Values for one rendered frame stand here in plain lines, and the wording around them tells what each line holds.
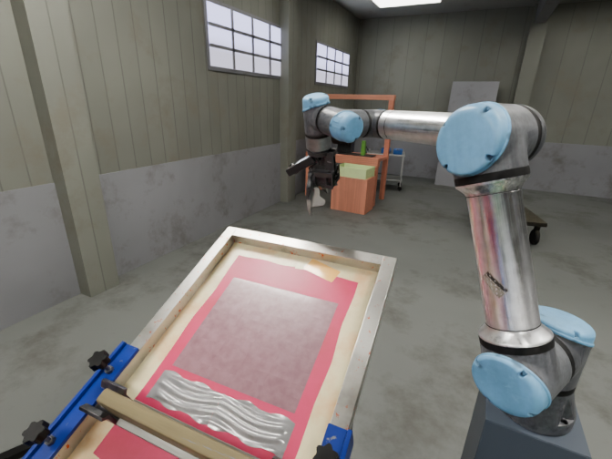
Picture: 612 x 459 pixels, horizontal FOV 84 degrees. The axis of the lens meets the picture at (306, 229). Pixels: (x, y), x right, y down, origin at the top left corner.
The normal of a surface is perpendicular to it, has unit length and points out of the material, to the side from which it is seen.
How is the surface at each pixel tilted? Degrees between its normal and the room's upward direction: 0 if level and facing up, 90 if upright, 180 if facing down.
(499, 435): 90
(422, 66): 90
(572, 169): 90
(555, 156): 90
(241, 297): 22
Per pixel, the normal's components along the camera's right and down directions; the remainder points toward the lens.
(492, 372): -0.79, 0.31
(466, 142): -0.83, 0.05
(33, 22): 0.89, 0.18
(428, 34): -0.44, 0.30
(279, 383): -0.13, -0.75
